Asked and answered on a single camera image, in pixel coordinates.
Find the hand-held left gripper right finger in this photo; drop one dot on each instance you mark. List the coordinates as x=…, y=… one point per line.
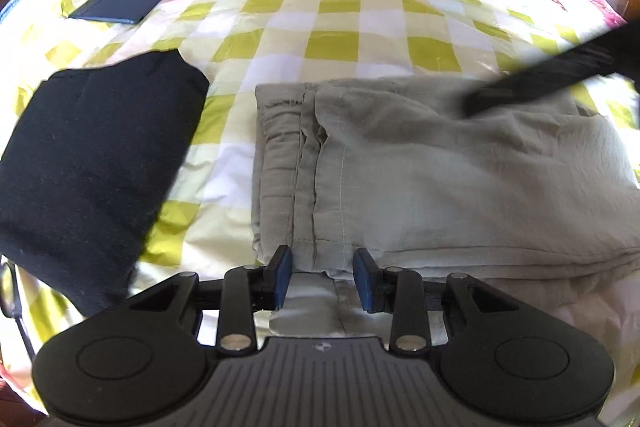
x=362, y=282

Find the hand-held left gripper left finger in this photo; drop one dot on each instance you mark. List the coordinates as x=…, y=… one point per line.
x=283, y=279

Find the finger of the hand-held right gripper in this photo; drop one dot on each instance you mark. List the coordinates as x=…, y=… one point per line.
x=550, y=74

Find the light grey pants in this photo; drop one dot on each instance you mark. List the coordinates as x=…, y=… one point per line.
x=425, y=187

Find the wooden desk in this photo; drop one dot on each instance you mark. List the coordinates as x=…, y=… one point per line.
x=632, y=4

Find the black folded cloth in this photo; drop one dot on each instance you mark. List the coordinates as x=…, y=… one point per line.
x=95, y=172

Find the dark blue tablet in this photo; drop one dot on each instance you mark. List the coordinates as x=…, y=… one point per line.
x=122, y=1

